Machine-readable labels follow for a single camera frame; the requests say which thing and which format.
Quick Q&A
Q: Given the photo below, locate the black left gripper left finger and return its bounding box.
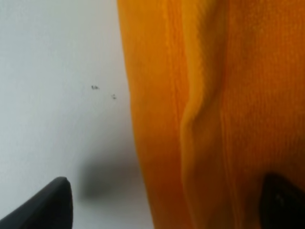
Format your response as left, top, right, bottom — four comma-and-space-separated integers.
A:
0, 177, 73, 229

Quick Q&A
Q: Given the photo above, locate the orange towel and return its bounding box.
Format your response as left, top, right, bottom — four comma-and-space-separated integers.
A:
117, 0, 305, 229

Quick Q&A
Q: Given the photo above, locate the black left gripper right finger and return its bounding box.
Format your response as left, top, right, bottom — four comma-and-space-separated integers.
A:
259, 173, 305, 229

